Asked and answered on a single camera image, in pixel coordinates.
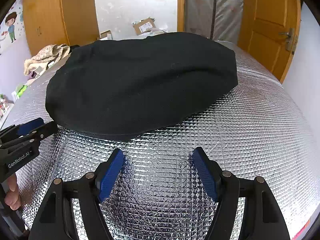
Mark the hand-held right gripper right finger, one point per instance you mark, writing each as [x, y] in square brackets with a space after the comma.
[203, 173]

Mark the green packet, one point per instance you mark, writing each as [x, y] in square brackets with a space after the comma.
[21, 91]

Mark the pile of plastic bags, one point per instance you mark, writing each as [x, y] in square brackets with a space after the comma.
[158, 31]

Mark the silver quilted foil mat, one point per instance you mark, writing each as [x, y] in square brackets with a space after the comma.
[250, 135]

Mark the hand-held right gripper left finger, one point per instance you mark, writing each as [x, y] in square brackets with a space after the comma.
[112, 175]

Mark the purple cloth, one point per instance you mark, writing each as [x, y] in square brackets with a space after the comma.
[33, 75]

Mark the small white box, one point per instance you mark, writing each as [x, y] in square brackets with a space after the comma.
[106, 35]

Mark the labelled cardboard box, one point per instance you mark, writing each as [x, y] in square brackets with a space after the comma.
[143, 26]

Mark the person's left hand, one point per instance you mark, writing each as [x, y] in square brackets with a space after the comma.
[12, 195]

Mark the black garment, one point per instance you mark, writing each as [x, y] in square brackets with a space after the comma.
[140, 85]

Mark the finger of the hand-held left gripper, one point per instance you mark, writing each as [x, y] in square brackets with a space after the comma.
[46, 129]
[30, 126]

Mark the wooden wardrobe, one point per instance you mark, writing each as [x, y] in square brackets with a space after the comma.
[57, 17]

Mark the clear plastic door curtain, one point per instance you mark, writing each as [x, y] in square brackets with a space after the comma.
[212, 7]

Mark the beige floral blanket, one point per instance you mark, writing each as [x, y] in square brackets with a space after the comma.
[47, 55]

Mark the cartoon wall poster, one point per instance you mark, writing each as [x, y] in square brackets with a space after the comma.
[11, 25]

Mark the wooden door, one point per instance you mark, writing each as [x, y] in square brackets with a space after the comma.
[270, 17]

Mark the heap of colourful packets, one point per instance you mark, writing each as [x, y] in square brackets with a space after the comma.
[5, 107]

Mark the wooden door frame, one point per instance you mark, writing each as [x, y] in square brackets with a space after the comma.
[181, 5]

